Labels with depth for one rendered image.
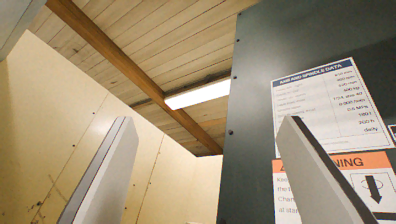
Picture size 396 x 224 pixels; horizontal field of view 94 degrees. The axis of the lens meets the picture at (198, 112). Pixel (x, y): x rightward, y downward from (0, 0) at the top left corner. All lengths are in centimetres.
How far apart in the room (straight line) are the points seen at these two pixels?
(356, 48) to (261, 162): 30
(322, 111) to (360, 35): 20
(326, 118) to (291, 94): 9
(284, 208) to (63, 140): 104
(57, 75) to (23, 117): 27
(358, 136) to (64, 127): 114
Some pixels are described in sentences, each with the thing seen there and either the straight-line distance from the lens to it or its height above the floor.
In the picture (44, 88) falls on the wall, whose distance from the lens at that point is 120.
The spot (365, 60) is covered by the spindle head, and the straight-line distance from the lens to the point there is 49.
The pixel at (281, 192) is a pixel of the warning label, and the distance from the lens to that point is 36.
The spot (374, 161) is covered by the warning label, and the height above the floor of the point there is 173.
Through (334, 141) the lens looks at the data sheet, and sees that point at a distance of 38.
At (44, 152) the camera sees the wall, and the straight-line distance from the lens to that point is 113.
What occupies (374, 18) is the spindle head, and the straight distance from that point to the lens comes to 58.
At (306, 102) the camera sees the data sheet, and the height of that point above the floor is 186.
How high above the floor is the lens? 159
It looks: 36 degrees up
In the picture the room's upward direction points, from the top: 12 degrees clockwise
